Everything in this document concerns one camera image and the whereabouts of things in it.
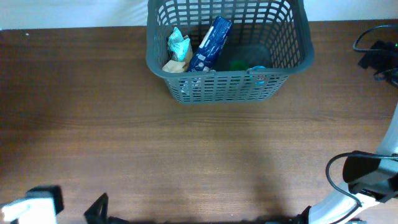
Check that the grey plastic lattice basket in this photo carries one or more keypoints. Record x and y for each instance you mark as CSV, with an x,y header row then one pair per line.
x,y
274,34

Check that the blue lidded round tin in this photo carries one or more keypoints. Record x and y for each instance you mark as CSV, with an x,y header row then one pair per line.
x,y
256,75

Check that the green capped jar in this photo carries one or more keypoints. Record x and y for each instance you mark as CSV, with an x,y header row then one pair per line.
x,y
238,65

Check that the brown cream snack bag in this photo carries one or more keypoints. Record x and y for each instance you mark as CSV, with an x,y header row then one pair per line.
x,y
175,66

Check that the colourful Kleenex tissue pack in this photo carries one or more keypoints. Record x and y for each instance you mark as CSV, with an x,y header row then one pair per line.
x,y
207,53

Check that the mint green wipes packet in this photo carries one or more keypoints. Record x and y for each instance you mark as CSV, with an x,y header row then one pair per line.
x,y
175,37

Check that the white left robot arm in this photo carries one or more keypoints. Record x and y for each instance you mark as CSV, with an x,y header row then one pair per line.
x,y
43,203

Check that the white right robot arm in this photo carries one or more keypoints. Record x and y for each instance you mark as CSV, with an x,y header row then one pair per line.
x,y
368,180

